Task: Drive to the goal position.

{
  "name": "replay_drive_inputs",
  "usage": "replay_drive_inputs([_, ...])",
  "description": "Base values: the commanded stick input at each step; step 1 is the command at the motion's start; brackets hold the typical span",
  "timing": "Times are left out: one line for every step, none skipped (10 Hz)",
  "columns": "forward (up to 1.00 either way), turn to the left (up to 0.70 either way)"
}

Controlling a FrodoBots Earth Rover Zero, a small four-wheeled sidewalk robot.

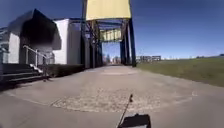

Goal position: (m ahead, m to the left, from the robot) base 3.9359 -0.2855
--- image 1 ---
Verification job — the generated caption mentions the grey concrete path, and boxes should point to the grey concrete path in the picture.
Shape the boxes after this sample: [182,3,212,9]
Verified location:
[0,64,224,128]

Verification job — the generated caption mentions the distant building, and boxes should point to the distant building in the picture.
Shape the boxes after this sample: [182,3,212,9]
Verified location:
[136,54,163,64]

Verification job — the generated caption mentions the low dark hedge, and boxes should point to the low dark hedge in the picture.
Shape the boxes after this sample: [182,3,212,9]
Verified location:
[44,63,86,79]

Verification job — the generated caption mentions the white building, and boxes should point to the white building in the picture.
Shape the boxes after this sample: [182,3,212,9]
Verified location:
[0,8,92,66]

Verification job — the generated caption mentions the yellow tower on dark legs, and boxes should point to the yellow tower on dark legs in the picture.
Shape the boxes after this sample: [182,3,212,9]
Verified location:
[80,0,138,70]

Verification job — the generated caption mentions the grass slope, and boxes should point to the grass slope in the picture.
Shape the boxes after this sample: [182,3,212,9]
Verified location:
[136,55,224,89]

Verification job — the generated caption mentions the pale metal handrail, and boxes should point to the pale metal handrail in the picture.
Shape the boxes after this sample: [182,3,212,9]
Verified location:
[22,44,50,76]

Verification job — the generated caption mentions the dark concrete stairs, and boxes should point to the dark concrete stairs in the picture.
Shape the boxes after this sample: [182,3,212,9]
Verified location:
[0,62,52,85]

